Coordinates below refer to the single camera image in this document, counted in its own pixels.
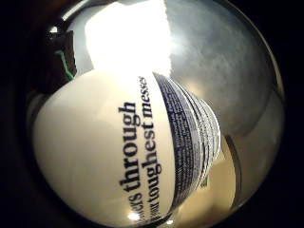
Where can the white cleaner bottle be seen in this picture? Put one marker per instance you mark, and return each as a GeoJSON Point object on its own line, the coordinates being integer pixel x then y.
{"type": "Point", "coordinates": [91, 139]}

